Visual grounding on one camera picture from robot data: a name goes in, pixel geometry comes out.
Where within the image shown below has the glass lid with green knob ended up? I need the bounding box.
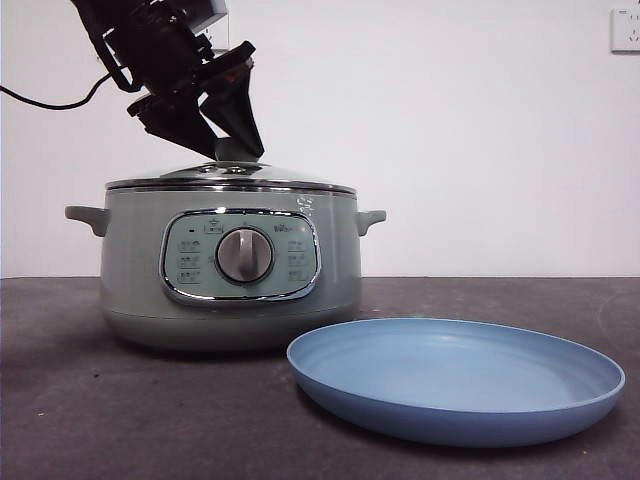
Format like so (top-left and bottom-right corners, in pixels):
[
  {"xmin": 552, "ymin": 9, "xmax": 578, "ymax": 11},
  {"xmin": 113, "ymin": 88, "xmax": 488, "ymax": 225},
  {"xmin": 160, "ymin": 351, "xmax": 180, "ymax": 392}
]
[{"xmin": 105, "ymin": 137, "xmax": 358, "ymax": 194}]

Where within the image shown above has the grey-green electric steamer pot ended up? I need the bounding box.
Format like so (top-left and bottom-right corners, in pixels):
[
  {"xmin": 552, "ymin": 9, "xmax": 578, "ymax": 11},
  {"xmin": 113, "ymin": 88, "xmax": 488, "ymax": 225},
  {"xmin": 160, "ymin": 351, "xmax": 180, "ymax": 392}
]
[{"xmin": 64, "ymin": 185, "xmax": 388, "ymax": 354}]

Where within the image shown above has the grey steamer control dial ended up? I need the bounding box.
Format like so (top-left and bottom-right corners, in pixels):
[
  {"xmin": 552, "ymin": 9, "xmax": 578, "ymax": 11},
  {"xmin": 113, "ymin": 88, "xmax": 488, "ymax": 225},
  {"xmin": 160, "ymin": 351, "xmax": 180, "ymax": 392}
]
[{"xmin": 215, "ymin": 227, "xmax": 276, "ymax": 284}]

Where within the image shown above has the blue round plate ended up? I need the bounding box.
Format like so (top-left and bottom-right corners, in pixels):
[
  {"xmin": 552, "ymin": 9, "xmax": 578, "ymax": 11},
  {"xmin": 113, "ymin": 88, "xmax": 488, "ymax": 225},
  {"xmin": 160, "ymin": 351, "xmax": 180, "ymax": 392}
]
[{"xmin": 286, "ymin": 315, "xmax": 627, "ymax": 448}]

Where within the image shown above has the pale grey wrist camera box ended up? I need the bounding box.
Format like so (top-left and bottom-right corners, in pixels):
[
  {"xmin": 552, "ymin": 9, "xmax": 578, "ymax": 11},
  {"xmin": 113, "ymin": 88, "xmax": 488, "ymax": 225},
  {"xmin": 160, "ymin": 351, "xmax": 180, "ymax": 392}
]
[{"xmin": 197, "ymin": 0, "xmax": 229, "ymax": 32}]

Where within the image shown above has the black cable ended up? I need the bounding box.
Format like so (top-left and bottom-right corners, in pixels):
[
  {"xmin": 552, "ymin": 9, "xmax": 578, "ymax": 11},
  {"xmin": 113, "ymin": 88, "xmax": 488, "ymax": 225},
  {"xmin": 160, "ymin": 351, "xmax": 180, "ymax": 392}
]
[{"xmin": 0, "ymin": 73, "xmax": 121, "ymax": 110}]

